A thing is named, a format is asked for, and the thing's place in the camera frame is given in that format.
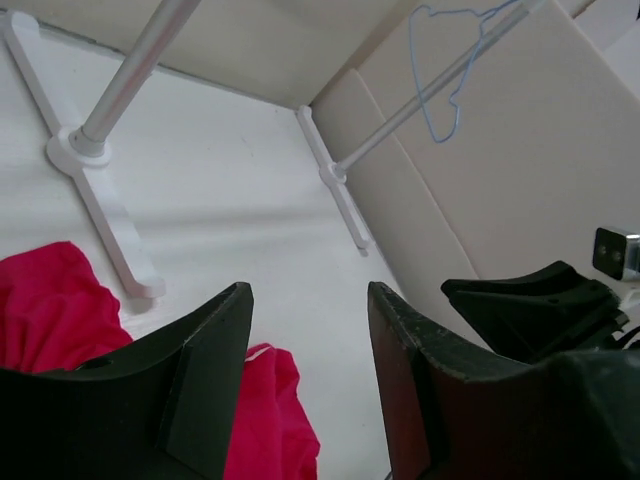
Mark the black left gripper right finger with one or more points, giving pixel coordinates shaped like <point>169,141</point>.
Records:
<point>453,410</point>

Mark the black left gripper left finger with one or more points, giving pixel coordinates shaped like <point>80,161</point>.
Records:
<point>162,407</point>

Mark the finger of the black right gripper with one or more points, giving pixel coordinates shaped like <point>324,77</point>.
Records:
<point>536,316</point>

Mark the red t shirt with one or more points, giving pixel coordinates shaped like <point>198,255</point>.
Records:
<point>55,315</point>

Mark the blue wire hanger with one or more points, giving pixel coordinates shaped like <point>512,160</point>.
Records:
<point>492,25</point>

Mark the white clothes rack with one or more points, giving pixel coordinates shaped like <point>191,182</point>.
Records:
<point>79,147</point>

